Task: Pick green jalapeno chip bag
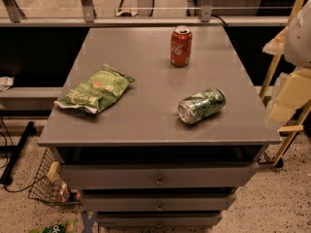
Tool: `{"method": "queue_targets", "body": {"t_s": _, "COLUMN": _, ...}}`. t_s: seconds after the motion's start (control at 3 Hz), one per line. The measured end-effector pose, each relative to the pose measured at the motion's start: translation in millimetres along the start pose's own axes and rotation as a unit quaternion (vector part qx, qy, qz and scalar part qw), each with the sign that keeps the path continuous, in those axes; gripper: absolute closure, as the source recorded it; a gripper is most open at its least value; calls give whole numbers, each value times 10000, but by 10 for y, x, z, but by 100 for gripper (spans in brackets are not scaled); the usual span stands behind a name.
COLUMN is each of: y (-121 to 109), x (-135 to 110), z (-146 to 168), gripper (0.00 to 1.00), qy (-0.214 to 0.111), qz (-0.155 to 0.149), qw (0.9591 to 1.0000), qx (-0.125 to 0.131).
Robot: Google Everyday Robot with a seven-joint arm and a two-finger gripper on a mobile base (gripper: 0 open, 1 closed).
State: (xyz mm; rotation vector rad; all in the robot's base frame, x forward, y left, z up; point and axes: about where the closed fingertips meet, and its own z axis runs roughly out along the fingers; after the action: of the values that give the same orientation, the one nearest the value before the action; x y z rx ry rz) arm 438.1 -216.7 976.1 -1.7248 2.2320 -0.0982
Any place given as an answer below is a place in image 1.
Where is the grey drawer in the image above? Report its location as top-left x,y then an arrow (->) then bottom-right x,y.
95,213 -> 222,228
60,162 -> 259,189
81,193 -> 236,212

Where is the middle grey drawer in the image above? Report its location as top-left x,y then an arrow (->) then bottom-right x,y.
81,193 -> 236,212

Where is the wire basket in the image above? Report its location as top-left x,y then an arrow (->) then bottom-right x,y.
28,149 -> 81,207

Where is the green jalapeno chip bag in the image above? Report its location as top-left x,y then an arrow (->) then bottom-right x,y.
54,64 -> 135,115

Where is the top grey drawer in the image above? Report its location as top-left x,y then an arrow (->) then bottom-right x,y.
60,162 -> 259,189

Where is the red cola can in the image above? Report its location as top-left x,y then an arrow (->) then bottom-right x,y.
170,25 -> 192,67

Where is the green bag on floor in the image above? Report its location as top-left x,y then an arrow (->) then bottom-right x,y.
28,220 -> 75,233

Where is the black stand leg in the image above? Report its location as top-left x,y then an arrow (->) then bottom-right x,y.
0,121 -> 36,185

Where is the green soda can lying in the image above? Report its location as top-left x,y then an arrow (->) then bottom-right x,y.
178,88 -> 226,124

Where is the grey drawer cabinet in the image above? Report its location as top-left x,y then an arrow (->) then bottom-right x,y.
37,25 -> 283,229

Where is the metal glass railing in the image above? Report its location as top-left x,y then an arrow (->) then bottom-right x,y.
0,0 -> 288,27

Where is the yellow foam block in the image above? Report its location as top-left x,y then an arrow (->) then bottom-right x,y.
267,67 -> 311,123

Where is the bottom grey drawer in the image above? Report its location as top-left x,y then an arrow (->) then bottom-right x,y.
95,213 -> 222,228

